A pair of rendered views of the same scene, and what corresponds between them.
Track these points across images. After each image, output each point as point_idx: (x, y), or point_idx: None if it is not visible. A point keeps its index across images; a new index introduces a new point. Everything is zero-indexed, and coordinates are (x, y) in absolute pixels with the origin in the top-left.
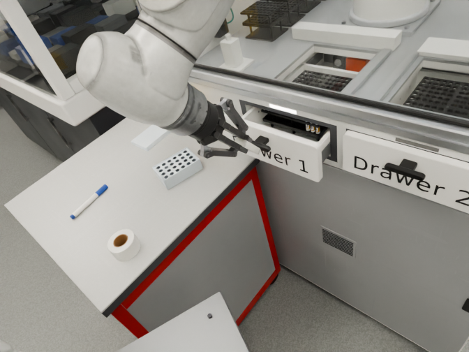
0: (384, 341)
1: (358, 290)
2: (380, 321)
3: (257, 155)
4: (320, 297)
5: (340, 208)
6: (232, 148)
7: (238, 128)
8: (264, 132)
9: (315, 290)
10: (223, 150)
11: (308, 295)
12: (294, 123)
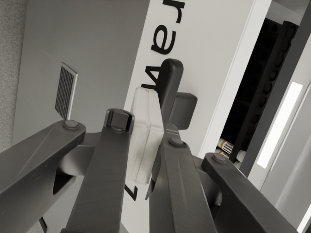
0: (3, 98)
1: (31, 88)
2: (16, 98)
3: (149, 42)
4: (15, 20)
5: (98, 131)
6: (89, 161)
7: (202, 173)
8: (205, 126)
9: (21, 10)
10: (16, 232)
11: (10, 3)
12: (239, 104)
